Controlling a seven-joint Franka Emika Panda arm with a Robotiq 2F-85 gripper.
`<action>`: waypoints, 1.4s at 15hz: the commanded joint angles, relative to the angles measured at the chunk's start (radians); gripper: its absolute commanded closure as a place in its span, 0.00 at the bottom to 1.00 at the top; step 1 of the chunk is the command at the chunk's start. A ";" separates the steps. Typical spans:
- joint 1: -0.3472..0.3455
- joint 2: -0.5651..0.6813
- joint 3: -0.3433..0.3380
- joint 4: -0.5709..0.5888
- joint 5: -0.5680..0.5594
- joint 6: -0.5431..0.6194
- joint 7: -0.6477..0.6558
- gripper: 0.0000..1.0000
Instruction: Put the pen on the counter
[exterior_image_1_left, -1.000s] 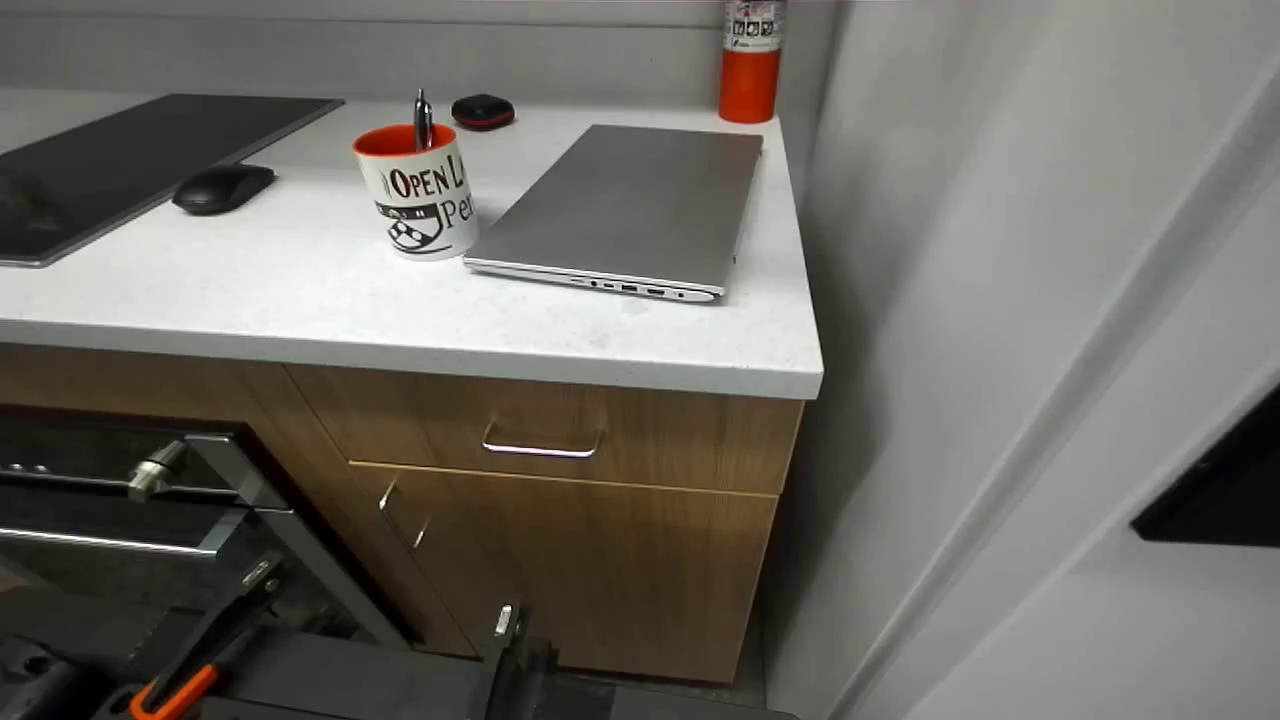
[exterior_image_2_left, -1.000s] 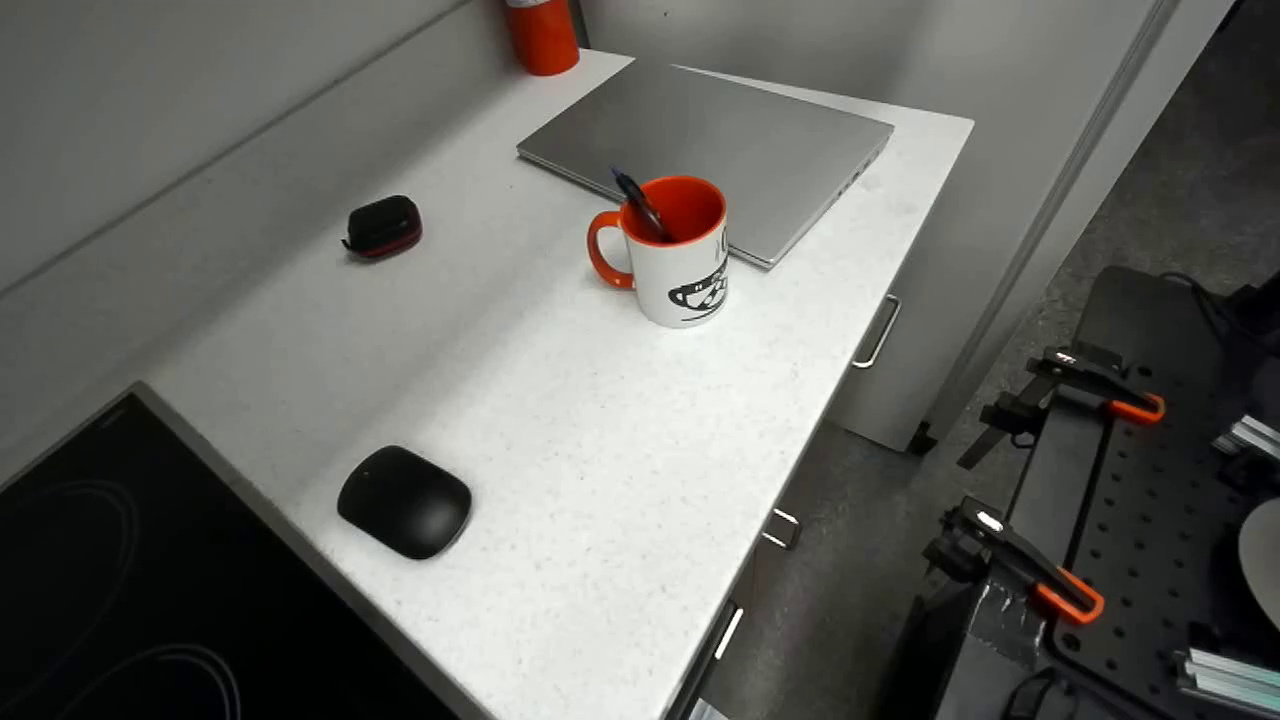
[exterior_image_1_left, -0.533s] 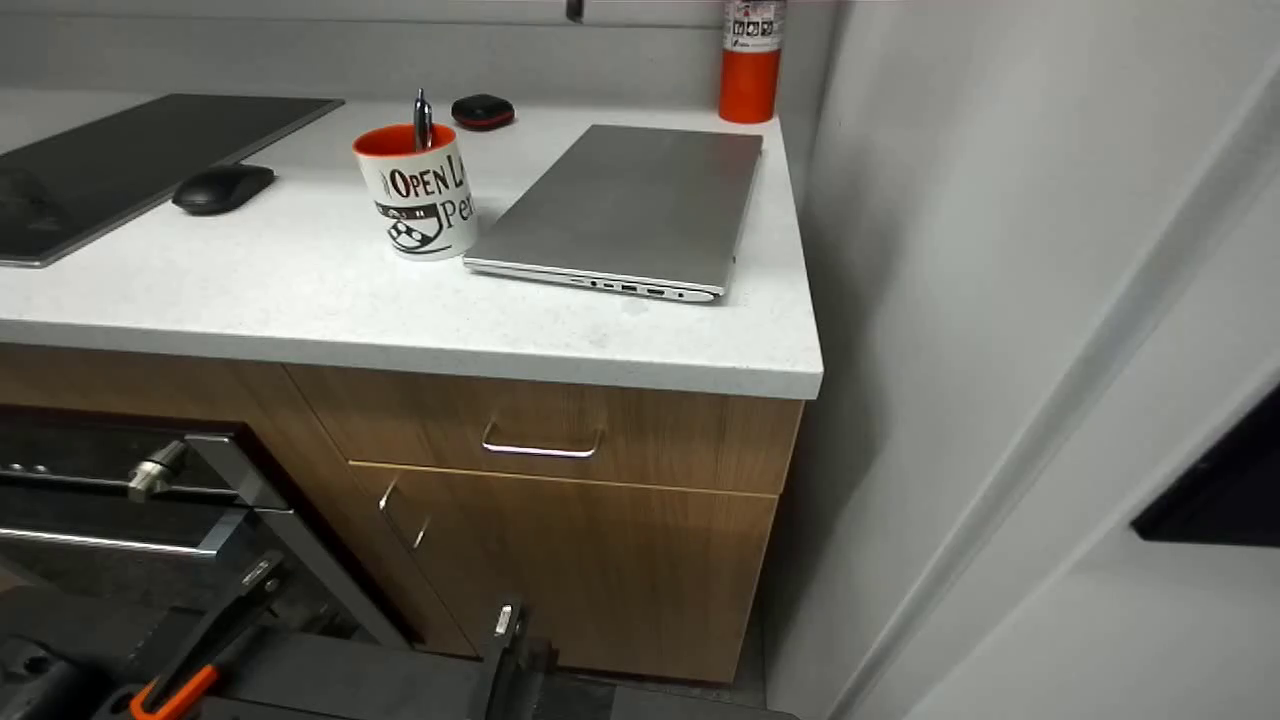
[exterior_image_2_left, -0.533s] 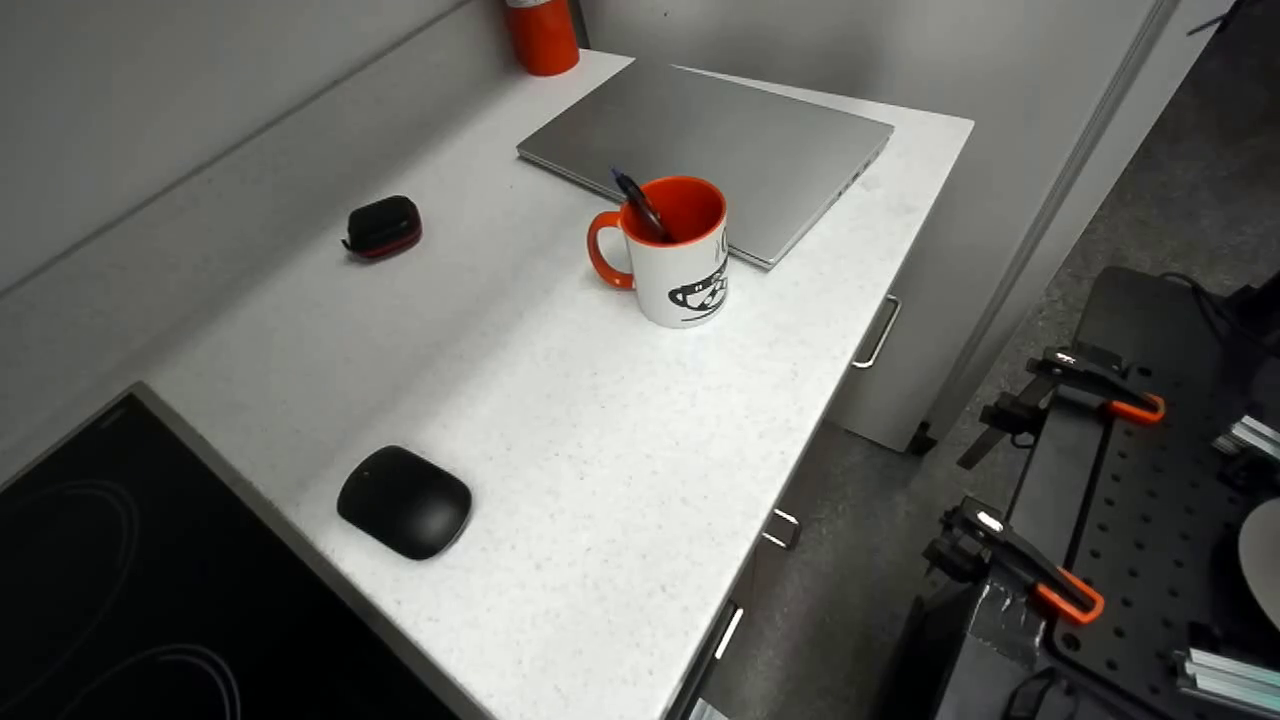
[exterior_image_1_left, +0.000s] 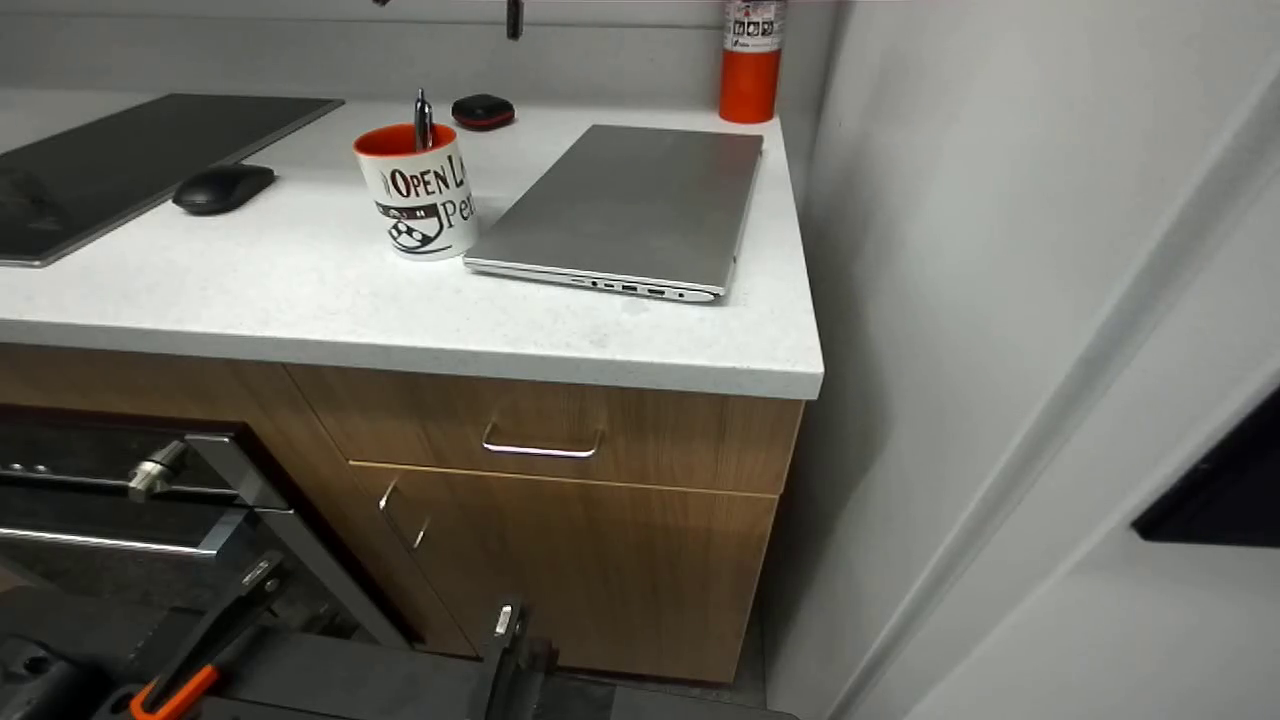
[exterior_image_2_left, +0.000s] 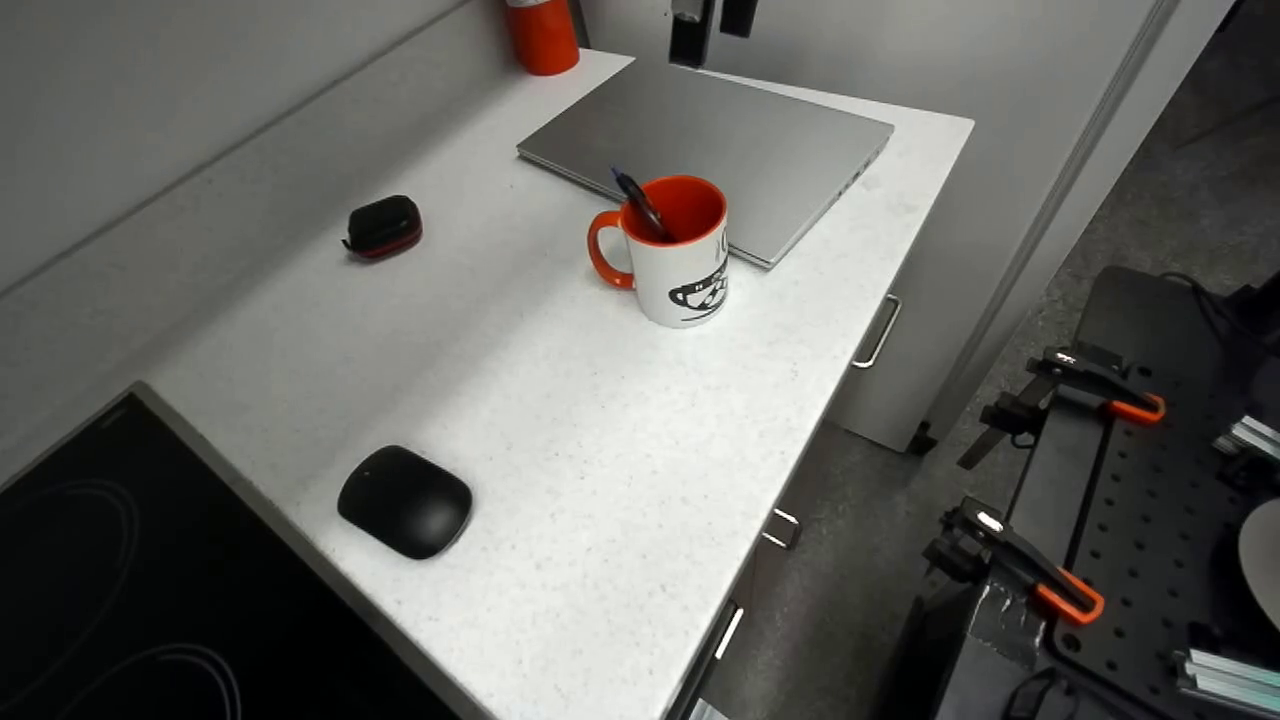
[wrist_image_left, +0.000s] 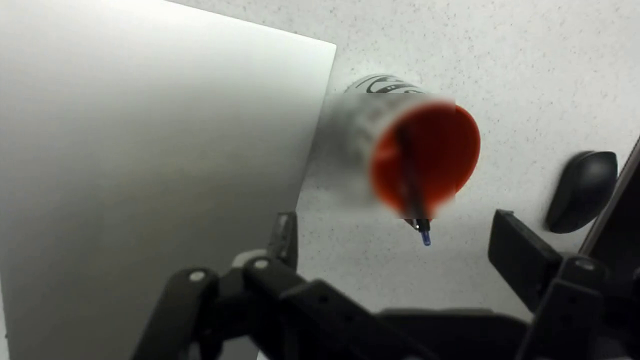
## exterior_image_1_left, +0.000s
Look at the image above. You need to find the white orange printed mug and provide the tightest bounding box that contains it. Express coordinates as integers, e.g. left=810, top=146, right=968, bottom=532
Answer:
left=350, top=122, right=478, bottom=264

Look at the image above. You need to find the silver closed laptop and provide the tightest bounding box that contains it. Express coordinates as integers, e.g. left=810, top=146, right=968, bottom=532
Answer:
left=460, top=122, right=769, bottom=309

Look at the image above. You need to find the orange fire extinguisher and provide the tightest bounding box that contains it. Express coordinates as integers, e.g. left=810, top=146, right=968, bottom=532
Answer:
left=715, top=0, right=790, bottom=130

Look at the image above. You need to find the black computer mouse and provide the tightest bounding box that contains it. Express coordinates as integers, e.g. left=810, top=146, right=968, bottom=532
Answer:
left=168, top=160, right=278, bottom=222

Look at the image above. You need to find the black induction cooktop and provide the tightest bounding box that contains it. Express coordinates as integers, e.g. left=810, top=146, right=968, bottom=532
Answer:
left=0, top=89, right=347, bottom=271

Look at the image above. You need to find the wooden drawer front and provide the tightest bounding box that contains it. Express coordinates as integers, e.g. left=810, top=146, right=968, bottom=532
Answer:
left=284, top=365, right=808, bottom=501

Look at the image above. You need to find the wooden cabinet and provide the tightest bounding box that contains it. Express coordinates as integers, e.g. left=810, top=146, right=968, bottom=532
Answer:
left=0, top=339, right=808, bottom=690

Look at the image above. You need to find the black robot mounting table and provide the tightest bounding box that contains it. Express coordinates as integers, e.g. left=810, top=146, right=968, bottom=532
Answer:
left=0, top=413, right=804, bottom=720

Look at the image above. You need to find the silver drawer handle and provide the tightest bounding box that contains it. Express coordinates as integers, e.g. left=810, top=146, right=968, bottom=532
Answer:
left=478, top=421, right=602, bottom=465

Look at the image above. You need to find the small silver cabinet handle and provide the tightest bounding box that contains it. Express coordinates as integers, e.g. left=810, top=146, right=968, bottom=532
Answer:
left=370, top=476, right=436, bottom=552

